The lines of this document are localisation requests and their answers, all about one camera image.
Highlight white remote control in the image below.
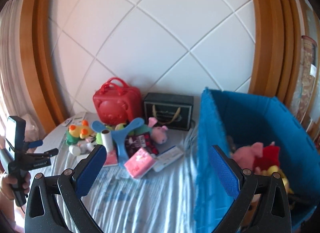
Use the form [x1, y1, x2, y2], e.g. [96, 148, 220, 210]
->
[62, 111, 86, 127]

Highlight small white blue box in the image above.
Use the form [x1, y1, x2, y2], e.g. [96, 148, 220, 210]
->
[152, 146, 184, 172]

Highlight red bear-face case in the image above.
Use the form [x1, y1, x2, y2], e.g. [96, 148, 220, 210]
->
[93, 77, 143, 126]

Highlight striped light blue bedsheet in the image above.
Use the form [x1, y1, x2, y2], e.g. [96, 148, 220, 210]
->
[32, 111, 201, 233]

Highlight pig plush red dress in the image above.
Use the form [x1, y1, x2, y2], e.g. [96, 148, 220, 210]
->
[231, 142, 280, 172]

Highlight white lint roller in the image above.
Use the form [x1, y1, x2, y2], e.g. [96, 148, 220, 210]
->
[101, 129, 114, 154]

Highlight green frog plush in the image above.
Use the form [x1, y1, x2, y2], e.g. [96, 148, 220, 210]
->
[96, 123, 127, 145]

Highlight blue plastic hanger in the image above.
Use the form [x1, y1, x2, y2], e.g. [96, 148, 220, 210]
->
[91, 117, 145, 167]

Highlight dark green gift box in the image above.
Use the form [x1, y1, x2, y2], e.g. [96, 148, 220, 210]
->
[143, 93, 194, 130]

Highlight yellow duck clip tongs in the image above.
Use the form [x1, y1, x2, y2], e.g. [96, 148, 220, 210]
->
[261, 165, 294, 194]

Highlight blue plastic storage bin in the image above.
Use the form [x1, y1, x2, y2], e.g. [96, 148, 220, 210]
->
[194, 89, 320, 232]

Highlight pink curtain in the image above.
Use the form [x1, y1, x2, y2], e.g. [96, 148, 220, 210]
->
[1, 0, 30, 148]

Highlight pink white tissue pack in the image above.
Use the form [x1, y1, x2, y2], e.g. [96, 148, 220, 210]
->
[124, 148, 156, 179]

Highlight white bottle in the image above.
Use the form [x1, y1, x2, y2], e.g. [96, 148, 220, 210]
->
[68, 145, 81, 156]

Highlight rolled patterned carpet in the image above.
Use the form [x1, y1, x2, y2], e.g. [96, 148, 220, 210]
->
[290, 35, 317, 122]

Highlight pink pig plush plaid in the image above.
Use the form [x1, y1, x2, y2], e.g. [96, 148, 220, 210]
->
[125, 117, 168, 158]

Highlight person's left hand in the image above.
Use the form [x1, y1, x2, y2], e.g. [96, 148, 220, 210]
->
[1, 172, 31, 200]

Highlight yellow duck plush green hood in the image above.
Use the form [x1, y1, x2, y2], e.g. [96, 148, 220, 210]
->
[66, 120, 94, 146]

